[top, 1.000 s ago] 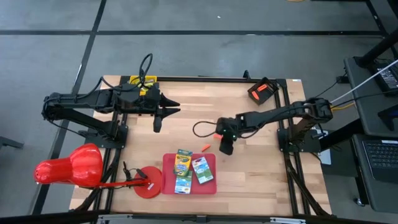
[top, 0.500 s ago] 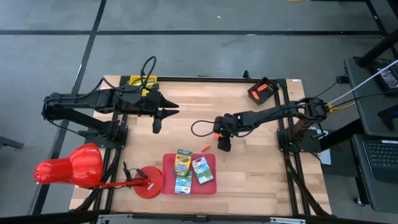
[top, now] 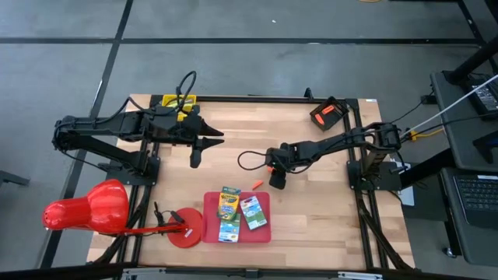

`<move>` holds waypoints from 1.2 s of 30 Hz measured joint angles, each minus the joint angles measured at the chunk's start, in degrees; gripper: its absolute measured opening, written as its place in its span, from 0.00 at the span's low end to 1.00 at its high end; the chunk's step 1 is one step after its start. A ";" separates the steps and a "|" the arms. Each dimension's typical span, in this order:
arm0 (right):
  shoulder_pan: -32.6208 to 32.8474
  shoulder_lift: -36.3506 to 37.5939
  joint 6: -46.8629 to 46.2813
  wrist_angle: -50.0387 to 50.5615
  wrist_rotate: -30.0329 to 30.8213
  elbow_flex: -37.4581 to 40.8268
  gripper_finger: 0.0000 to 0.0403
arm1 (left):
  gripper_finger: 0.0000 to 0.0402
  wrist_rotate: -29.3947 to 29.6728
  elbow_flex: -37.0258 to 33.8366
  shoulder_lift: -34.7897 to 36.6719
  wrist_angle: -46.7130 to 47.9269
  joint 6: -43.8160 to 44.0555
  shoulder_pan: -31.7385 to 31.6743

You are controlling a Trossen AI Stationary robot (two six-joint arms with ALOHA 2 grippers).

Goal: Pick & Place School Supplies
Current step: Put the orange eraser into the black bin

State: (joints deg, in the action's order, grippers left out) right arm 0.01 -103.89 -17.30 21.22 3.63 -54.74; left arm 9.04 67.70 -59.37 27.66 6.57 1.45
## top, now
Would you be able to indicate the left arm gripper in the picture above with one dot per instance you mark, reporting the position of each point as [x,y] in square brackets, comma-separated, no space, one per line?
[175,128]

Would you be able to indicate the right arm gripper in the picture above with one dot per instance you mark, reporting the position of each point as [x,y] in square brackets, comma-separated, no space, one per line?
[280,159]

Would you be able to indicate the green white card box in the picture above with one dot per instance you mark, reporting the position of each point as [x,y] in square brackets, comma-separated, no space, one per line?
[253,212]

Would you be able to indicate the yellow washable Crayola crayon box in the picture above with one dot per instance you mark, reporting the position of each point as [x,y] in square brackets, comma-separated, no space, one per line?
[228,202]

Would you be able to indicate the green yellow Crayola crayon box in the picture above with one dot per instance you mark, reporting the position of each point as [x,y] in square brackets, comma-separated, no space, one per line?
[229,233]

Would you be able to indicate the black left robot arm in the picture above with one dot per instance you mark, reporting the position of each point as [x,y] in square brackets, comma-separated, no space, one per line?
[97,128]

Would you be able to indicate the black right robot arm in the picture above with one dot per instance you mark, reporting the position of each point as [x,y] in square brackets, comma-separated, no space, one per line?
[342,142]

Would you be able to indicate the yellow plastic bin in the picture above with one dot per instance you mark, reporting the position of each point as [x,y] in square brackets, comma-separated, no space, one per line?
[169,101]

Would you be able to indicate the black orange device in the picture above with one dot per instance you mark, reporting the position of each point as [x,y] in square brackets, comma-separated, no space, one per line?
[337,116]

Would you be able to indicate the black table clamp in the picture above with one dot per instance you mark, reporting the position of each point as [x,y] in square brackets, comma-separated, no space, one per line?
[308,93]

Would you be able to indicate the red plastic tray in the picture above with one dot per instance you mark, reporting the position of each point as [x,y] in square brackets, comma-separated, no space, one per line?
[262,235]

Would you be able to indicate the red desk lamp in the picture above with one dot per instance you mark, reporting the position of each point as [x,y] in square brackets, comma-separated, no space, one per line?
[105,206]

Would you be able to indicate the white paper sheet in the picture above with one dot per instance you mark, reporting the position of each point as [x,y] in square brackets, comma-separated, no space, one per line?
[407,197]

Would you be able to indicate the gray side desk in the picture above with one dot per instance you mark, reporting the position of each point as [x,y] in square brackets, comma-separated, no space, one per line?
[451,101]

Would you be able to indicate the desk caster wheel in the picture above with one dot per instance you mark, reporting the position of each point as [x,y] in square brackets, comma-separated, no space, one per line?
[450,252]

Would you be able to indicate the dark furniture leg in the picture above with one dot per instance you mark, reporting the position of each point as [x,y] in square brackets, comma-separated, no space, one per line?
[11,179]

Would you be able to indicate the black crossbar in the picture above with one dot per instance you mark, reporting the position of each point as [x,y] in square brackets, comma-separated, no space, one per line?
[58,272]

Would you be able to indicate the black laptop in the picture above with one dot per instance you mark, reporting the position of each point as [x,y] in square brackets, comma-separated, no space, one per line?
[478,198]

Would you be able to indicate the black device with label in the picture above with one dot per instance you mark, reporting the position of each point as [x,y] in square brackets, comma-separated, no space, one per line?
[486,99]

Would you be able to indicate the black aluminium table frame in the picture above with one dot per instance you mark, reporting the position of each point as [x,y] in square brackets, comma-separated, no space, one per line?
[249,99]

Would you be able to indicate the silver metal bracket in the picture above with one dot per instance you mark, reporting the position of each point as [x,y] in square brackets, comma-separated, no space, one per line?
[360,275]
[142,273]

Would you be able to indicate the black wall plug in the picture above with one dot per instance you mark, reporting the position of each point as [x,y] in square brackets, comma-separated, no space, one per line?
[428,99]

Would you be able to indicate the black diagonal post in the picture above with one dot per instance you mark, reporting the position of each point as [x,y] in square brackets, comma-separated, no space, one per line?
[472,62]

